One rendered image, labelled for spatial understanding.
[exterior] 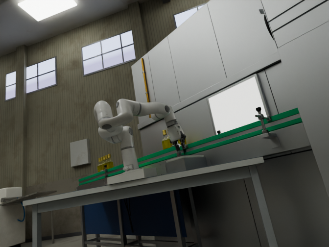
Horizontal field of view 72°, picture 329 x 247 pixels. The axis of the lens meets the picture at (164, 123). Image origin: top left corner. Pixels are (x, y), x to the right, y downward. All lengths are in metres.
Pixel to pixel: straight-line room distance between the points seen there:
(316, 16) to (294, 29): 0.09
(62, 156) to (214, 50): 5.04
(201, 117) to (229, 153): 0.48
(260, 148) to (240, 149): 0.13
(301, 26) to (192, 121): 1.05
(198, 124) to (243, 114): 0.40
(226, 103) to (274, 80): 0.36
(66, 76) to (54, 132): 1.57
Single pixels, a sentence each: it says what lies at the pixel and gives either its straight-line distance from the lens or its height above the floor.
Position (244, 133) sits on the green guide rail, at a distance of 1.50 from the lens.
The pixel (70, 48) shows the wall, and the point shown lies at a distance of 7.28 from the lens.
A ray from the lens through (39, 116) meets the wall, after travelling 7.07.
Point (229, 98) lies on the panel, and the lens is 1.77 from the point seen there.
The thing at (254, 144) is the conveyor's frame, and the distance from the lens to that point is 1.45.
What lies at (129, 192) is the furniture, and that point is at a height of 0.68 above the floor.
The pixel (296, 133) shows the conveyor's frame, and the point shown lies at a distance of 1.37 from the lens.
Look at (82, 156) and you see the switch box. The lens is 5.80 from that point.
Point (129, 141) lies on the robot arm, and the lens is 1.52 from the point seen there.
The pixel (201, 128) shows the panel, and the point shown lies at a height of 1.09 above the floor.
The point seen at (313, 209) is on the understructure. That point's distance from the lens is 1.61.
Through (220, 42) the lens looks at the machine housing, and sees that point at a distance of 1.99.
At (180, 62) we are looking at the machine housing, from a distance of 2.21.
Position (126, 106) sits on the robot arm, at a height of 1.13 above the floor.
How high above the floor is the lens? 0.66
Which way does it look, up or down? 16 degrees up
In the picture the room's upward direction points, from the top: 10 degrees counter-clockwise
